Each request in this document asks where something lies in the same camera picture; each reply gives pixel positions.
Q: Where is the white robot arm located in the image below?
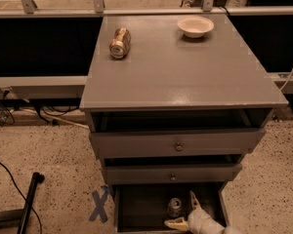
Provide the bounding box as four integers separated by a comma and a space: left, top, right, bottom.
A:
164, 191, 244, 234

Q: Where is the white bowl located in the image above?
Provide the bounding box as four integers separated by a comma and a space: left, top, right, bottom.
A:
177, 16, 214, 38

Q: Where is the grey bottom drawer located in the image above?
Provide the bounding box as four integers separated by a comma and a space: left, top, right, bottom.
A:
114, 182, 228, 234

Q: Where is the cable bundle under rail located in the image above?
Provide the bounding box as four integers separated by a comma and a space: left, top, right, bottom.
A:
0, 88, 89, 130

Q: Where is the black metal bar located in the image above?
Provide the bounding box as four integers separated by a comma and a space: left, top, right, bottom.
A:
18, 172, 44, 234

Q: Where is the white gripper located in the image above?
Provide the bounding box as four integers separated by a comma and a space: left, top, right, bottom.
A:
164, 191, 225, 234

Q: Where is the black floor cable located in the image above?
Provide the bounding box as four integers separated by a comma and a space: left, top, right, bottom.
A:
0, 153, 43, 234

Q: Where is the brown soda can lying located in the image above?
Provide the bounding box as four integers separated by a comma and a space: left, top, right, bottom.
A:
109, 27, 131, 59

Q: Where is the white cable right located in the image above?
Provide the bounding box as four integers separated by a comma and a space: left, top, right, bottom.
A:
278, 51, 293, 93

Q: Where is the blue tape X mark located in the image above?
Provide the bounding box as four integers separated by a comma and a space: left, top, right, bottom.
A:
89, 185, 109, 223

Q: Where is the grey drawer cabinet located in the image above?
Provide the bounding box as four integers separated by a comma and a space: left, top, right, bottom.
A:
79, 14, 289, 234

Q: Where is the grey top drawer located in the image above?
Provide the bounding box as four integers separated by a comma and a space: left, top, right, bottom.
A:
90, 109, 270, 159

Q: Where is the green white 7up can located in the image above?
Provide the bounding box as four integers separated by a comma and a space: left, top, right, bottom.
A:
167, 198, 182, 218

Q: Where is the grey drawer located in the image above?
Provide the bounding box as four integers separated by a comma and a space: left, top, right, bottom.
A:
114, 182, 228, 234
90, 109, 270, 159
101, 155, 242, 185

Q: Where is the grey middle drawer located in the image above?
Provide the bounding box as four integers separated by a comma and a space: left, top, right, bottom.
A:
101, 155, 242, 185

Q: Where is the metal railing frame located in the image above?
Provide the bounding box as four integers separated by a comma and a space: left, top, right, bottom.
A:
0, 0, 293, 100

